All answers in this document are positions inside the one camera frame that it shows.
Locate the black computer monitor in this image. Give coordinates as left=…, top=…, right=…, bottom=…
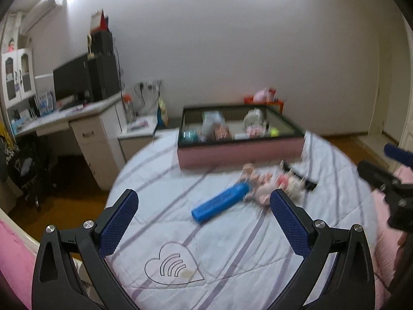
left=52, top=53, right=91, bottom=104

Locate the clear bottle orange cap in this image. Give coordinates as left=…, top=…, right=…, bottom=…
left=123, top=94, right=136, bottom=123

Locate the small pink doll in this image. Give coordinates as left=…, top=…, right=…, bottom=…
left=240, top=163, right=272, bottom=207
left=269, top=171, right=305, bottom=202

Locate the black desk chair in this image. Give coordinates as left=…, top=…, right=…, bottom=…
left=6, top=134, right=62, bottom=212

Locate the blue plastic case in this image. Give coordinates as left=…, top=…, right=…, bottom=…
left=191, top=182, right=251, bottom=223

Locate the white striped bedspread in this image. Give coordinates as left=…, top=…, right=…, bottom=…
left=105, top=129, right=380, bottom=310

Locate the white desk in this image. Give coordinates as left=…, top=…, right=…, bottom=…
left=10, top=94, right=130, bottom=191

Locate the black computer tower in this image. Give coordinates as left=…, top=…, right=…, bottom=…
left=87, top=53, right=121, bottom=103

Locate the white bedside cabinet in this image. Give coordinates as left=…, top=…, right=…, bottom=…
left=118, top=114, right=159, bottom=165

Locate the pink storage box black rim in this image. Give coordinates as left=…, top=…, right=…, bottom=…
left=177, top=103, right=306, bottom=170

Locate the copper coloured canister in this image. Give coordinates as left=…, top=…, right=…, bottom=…
left=211, top=126, right=232, bottom=141

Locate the white glass door cabinet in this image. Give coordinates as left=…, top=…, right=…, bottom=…
left=2, top=48, right=36, bottom=107

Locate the red and white carton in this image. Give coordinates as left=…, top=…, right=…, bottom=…
left=91, top=10, right=109, bottom=34

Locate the white astronaut toy silver helmet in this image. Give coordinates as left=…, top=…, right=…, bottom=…
left=243, top=107, right=267, bottom=130

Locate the pink blanket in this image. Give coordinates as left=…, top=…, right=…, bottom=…
left=0, top=218, right=42, bottom=310

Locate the yellow green hanging bag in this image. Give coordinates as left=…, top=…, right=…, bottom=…
left=156, top=97, right=170, bottom=125

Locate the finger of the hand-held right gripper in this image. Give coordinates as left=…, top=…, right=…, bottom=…
left=383, top=144, right=413, bottom=166
left=358, top=160, right=404, bottom=195

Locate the black speaker box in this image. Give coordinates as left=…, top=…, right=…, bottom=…
left=90, top=30, right=114, bottom=55

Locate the yellow black garment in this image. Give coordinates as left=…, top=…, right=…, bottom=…
left=0, top=119, right=17, bottom=168

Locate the red plastic crate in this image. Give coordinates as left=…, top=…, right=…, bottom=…
left=244, top=88, right=285, bottom=114

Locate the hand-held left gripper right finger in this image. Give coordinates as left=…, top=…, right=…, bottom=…
left=269, top=189, right=377, bottom=310

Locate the person's right forearm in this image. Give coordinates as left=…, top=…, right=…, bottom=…
left=387, top=232, right=413, bottom=298

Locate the black comb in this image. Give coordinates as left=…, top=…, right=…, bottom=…
left=281, top=160, right=318, bottom=192

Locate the pink quilt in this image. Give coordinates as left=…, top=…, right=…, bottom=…
left=371, top=168, right=413, bottom=310

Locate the white air conditioner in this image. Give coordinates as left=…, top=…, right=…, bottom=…
left=21, top=0, right=65, bottom=34

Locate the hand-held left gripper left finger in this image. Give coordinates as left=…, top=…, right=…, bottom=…
left=31, top=189, right=140, bottom=310

